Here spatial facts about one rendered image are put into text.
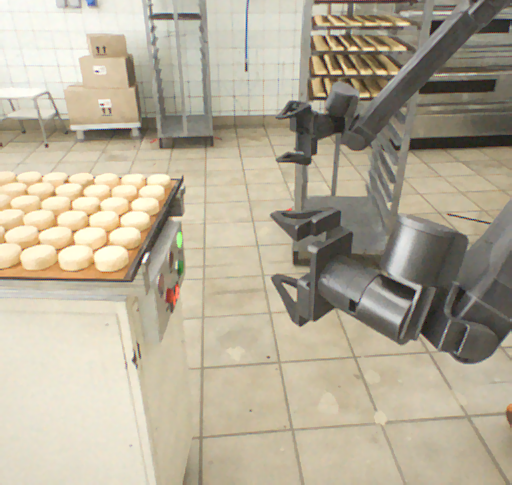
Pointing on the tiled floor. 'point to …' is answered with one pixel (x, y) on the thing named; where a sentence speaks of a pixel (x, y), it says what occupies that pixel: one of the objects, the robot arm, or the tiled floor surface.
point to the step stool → (31, 109)
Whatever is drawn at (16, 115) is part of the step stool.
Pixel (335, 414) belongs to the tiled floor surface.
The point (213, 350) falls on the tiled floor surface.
